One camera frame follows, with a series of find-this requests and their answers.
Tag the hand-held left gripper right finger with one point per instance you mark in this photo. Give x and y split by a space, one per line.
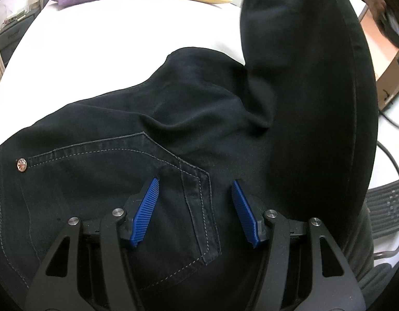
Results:
243 213

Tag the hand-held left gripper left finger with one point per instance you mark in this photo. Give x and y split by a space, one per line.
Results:
144 213

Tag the black pants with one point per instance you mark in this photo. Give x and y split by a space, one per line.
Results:
186 120

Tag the grey mesh chair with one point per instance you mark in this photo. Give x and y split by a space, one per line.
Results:
387 204

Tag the bed with white sheet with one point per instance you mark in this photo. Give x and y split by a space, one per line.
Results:
105 48

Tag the cardboard box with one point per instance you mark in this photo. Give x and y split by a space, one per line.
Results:
386 61

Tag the dark grey nightstand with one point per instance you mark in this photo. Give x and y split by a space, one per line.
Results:
14 32

